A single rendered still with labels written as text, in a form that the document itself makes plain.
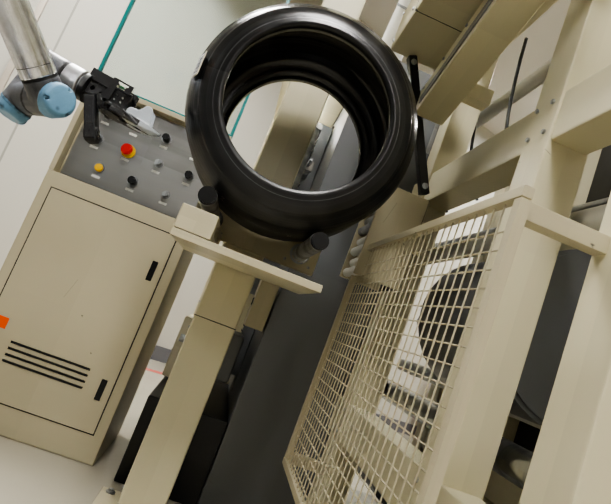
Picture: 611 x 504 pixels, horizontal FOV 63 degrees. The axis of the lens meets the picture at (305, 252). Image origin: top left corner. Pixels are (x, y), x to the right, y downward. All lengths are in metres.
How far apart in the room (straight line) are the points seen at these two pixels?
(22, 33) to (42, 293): 0.99
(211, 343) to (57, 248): 0.71
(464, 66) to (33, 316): 1.59
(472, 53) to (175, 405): 1.27
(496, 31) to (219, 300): 1.04
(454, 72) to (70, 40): 3.40
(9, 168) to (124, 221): 2.40
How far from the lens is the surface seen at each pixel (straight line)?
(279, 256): 1.49
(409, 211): 1.56
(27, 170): 4.22
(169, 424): 1.56
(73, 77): 1.35
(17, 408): 2.01
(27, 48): 1.23
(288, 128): 1.60
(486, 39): 1.44
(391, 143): 1.22
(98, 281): 1.90
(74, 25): 4.47
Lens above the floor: 0.70
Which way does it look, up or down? 8 degrees up
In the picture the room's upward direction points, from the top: 21 degrees clockwise
